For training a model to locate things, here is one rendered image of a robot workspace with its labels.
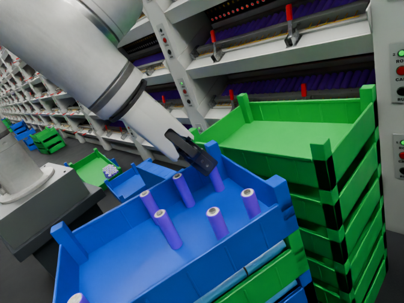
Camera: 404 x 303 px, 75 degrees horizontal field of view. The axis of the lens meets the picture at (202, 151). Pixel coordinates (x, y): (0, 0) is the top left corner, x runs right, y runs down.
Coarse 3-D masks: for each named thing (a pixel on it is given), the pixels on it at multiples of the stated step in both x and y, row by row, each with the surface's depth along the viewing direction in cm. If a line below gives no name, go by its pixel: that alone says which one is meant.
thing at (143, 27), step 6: (144, 12) 94; (144, 18) 105; (138, 24) 105; (144, 24) 100; (150, 24) 98; (132, 30) 107; (138, 30) 105; (144, 30) 103; (150, 30) 101; (126, 36) 113; (132, 36) 111; (138, 36) 108; (144, 36) 106; (120, 42) 120; (126, 42) 117
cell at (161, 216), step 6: (162, 210) 37; (156, 216) 36; (162, 216) 36; (168, 216) 37; (162, 222) 36; (168, 222) 37; (162, 228) 37; (168, 228) 37; (174, 228) 38; (168, 234) 37; (174, 234) 37; (168, 240) 38; (174, 240) 38; (180, 240) 38; (174, 246) 38; (180, 246) 38
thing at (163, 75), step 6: (150, 48) 133; (132, 54) 148; (138, 54) 144; (156, 72) 115; (162, 72) 110; (168, 72) 106; (144, 78) 120; (150, 78) 117; (156, 78) 114; (162, 78) 112; (168, 78) 109; (150, 84) 122; (156, 84) 119
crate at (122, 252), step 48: (192, 192) 50; (240, 192) 45; (288, 192) 32; (96, 240) 45; (144, 240) 43; (192, 240) 39; (240, 240) 31; (96, 288) 37; (144, 288) 34; (192, 288) 30
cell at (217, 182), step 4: (216, 168) 45; (212, 172) 45; (216, 172) 45; (212, 176) 45; (216, 176) 45; (220, 176) 46; (212, 180) 46; (216, 180) 46; (220, 180) 46; (212, 184) 47; (216, 184) 46; (220, 184) 46; (216, 188) 46; (220, 188) 46; (224, 188) 47
